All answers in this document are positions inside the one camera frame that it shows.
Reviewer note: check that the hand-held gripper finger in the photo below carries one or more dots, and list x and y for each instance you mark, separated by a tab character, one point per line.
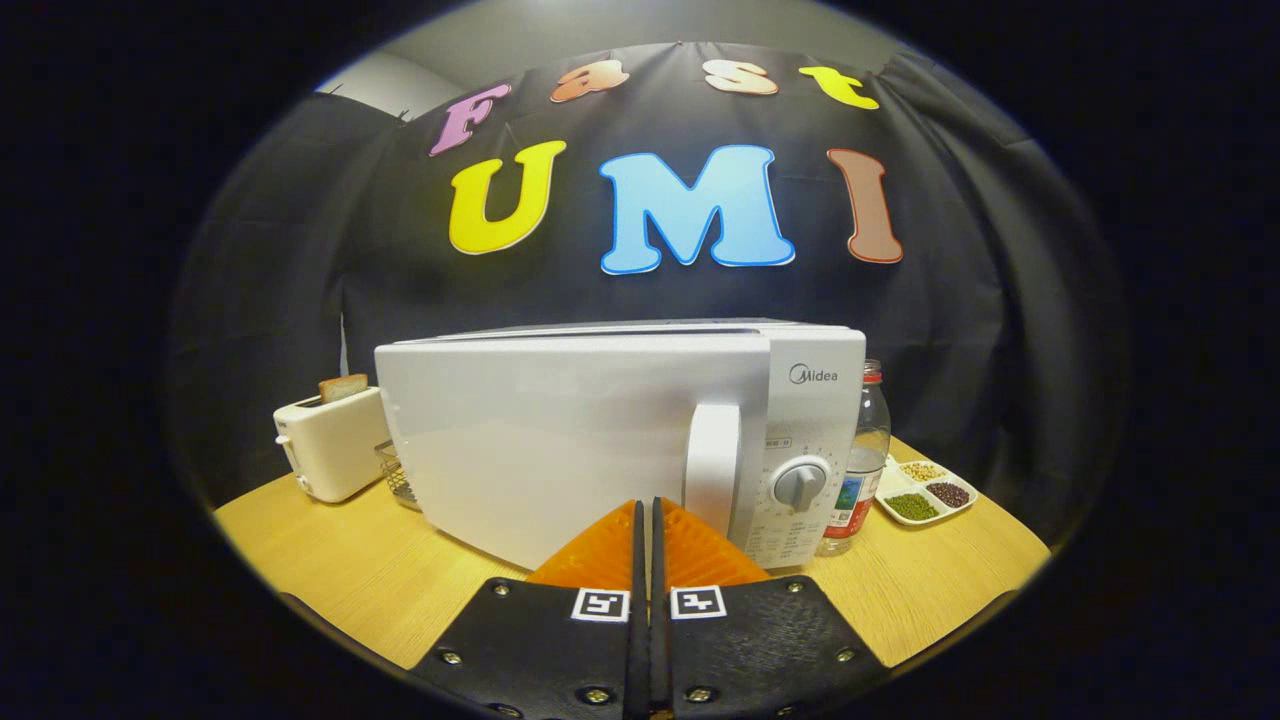
636	620
660	620

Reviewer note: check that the white microwave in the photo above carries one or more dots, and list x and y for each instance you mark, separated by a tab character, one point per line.
540	440

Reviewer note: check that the clear plastic water bottle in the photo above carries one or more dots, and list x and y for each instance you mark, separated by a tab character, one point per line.
860	470

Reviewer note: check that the white divided dish of beans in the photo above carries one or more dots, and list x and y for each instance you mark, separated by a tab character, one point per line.
915	505

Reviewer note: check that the cream white toaster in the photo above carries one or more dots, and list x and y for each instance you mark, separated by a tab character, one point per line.
335	450

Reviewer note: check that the brown toast slice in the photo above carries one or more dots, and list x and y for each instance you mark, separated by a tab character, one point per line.
343	387

